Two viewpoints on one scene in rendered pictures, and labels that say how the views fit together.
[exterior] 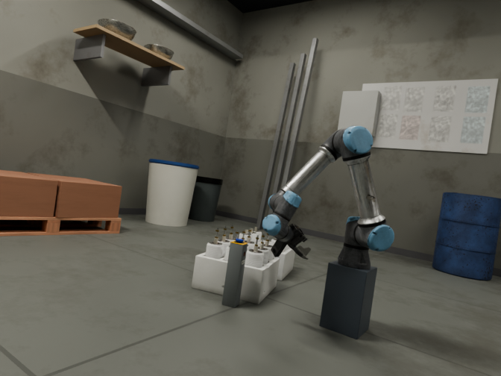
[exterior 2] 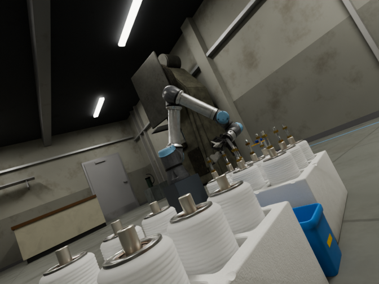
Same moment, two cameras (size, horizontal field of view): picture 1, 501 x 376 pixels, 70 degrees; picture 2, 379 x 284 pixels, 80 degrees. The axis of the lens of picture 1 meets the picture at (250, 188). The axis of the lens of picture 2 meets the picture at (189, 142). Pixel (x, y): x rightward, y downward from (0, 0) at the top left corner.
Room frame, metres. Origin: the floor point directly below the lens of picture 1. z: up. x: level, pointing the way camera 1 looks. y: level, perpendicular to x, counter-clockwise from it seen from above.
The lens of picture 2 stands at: (2.97, 0.13, 0.31)
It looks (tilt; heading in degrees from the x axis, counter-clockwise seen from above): 8 degrees up; 201
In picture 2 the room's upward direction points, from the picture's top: 24 degrees counter-clockwise
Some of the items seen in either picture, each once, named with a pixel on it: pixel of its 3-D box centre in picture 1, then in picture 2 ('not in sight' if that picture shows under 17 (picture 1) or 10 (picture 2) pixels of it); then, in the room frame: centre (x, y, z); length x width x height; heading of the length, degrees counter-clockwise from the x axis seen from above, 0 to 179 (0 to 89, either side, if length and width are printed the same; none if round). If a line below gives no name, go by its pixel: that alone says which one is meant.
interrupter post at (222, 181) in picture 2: not in sight; (223, 183); (2.52, -0.02, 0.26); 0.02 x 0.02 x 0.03
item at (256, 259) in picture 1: (253, 268); not in sight; (1.92, -0.07, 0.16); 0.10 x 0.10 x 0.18
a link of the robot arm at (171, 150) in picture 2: (358, 230); (169, 156); (1.67, -0.53, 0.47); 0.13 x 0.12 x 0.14; 13
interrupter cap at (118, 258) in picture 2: not in sight; (133, 251); (2.74, -0.09, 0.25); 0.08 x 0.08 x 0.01
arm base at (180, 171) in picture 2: (354, 254); (176, 173); (1.67, -0.53, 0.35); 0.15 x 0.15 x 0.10
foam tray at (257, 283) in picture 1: (238, 271); (275, 200); (2.07, 0.00, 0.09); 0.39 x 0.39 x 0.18; 72
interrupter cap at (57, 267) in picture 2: not in sight; (66, 263); (2.67, -0.31, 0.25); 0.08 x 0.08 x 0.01
